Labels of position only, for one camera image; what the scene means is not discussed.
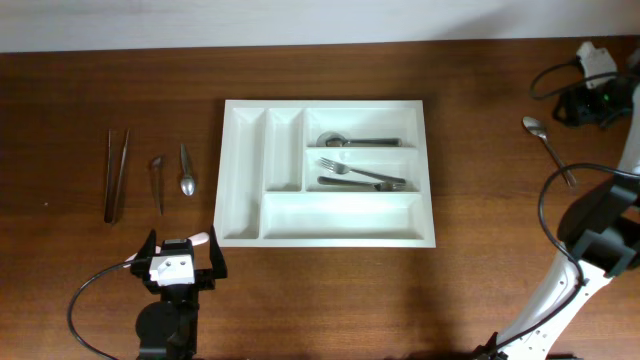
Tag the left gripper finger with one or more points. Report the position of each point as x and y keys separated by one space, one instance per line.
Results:
x=143 y=257
x=218 y=263

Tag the white plastic cutlery tray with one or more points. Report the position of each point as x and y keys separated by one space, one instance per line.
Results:
x=268 y=194

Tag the small teaspoon dark handle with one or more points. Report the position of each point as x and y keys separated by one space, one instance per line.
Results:
x=156 y=182

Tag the pink white spoon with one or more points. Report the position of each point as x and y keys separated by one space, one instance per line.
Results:
x=196 y=240

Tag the dark metal chopstick right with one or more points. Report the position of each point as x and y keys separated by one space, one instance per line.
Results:
x=121 y=175

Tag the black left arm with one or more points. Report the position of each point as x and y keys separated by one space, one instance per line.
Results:
x=168 y=328

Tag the silver tablespoon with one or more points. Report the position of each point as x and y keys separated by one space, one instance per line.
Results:
x=538 y=129
x=334 y=139

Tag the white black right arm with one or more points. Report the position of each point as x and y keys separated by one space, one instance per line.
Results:
x=595 y=241

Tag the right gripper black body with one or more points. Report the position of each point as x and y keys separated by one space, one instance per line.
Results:
x=611 y=100

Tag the silver fork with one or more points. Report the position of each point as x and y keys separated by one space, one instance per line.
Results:
x=342 y=169
x=377 y=186

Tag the small silver teaspoon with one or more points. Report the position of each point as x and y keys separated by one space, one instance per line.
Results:
x=187 y=181

